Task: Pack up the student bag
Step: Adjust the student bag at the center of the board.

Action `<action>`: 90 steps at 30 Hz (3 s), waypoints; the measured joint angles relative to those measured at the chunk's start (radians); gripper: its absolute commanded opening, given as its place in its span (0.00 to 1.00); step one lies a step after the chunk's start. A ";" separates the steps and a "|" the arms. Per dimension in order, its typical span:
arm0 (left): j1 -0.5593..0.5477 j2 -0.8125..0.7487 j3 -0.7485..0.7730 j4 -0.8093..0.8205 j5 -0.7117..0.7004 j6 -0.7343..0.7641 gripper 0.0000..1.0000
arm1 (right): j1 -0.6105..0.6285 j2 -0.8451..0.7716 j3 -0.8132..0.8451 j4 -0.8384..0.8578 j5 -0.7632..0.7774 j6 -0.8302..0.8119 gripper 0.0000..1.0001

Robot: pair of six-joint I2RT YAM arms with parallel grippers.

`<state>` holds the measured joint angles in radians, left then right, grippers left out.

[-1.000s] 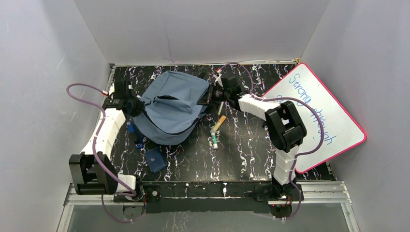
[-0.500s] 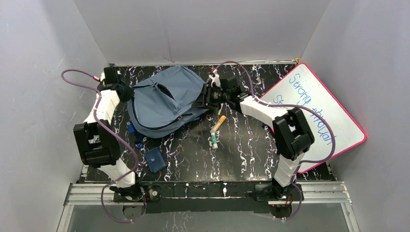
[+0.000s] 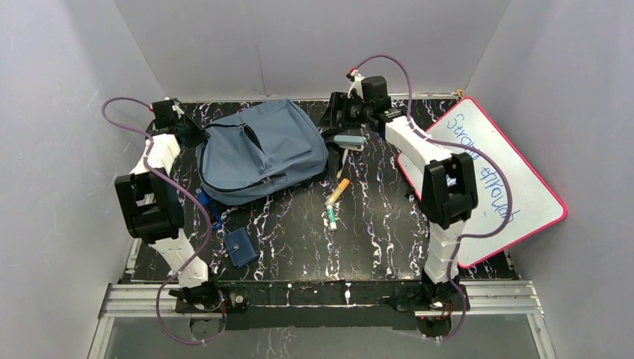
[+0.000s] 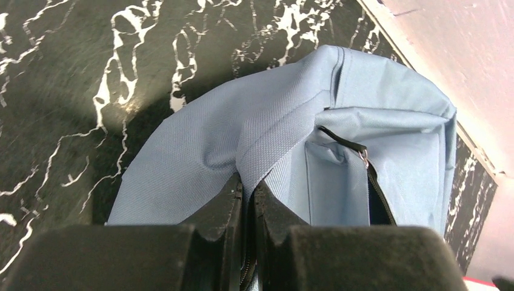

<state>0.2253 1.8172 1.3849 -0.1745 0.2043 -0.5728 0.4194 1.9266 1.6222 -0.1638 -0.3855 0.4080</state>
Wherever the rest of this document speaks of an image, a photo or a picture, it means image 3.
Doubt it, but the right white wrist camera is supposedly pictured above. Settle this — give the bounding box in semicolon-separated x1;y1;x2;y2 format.
346;68;366;100

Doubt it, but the navy snap wallet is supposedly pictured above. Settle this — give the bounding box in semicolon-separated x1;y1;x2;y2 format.
224;227;259;269

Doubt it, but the yellow orange highlighter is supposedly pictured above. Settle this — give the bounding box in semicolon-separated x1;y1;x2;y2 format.
325;179;350;206

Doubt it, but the green white glue stick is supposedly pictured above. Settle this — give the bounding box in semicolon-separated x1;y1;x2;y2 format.
325;204;337;233

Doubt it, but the white pen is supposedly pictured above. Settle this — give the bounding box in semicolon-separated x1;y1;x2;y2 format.
336;156;348;180

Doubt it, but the pink framed whiteboard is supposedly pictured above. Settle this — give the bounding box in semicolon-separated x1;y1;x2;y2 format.
426;97;567;268

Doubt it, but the teal eraser case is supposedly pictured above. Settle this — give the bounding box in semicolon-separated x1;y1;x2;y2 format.
333;135;366;152

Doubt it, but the black front rail frame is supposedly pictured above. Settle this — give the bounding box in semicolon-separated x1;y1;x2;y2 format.
221;280;429;331

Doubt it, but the blue student backpack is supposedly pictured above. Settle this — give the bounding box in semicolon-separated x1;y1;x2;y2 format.
196;99;341;206

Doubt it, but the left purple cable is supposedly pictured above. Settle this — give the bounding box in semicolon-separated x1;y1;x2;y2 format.
101;96;224;346

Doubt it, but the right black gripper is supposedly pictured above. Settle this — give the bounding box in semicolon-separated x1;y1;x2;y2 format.
316;93;372;131

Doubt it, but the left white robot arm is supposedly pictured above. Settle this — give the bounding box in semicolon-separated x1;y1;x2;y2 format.
114;97;224;311

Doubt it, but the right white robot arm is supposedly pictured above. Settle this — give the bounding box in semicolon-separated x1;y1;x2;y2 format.
321;70;478;310

